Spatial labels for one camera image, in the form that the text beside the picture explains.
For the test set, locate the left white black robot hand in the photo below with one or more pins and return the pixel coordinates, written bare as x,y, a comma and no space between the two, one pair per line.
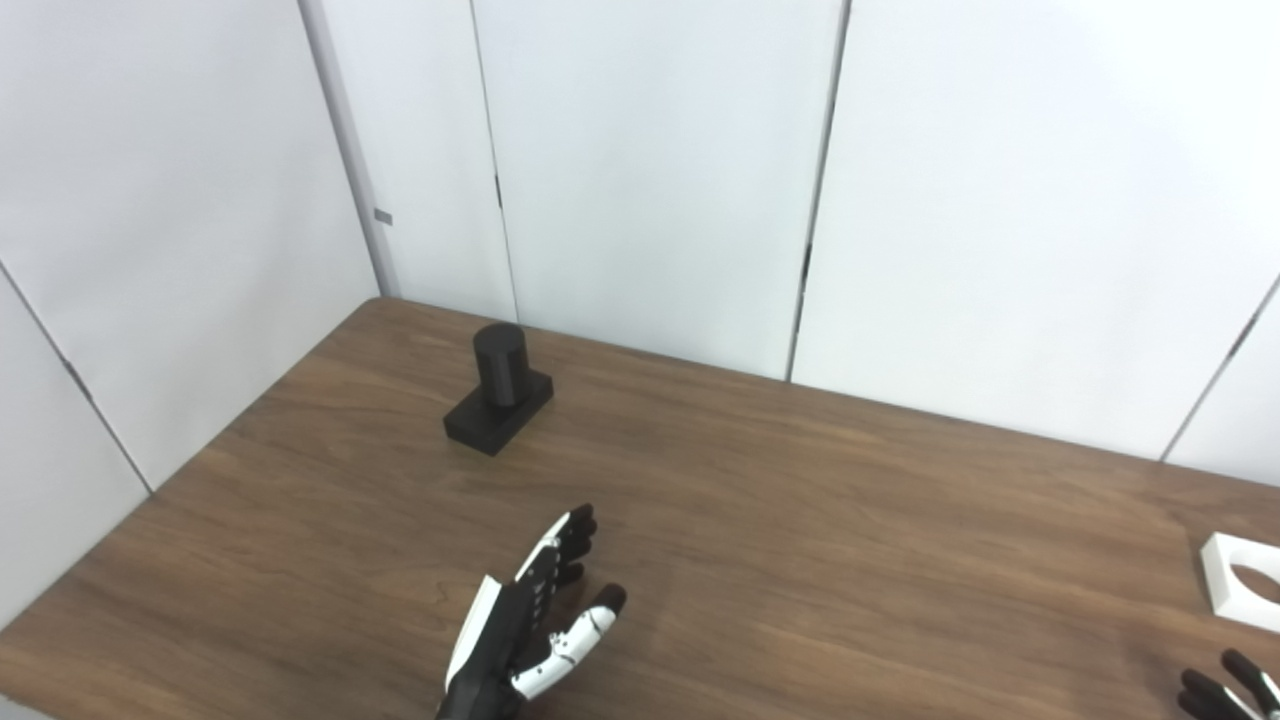
500,640

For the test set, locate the white square piece with hole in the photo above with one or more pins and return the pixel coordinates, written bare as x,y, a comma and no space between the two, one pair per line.
1215,580

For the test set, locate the grey metal frame post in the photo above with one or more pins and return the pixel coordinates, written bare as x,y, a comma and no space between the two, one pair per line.
345,130

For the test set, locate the black peg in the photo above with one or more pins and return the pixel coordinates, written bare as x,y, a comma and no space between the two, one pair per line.
500,375

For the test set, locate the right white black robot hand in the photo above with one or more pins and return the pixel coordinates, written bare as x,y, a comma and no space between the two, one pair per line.
1215,700

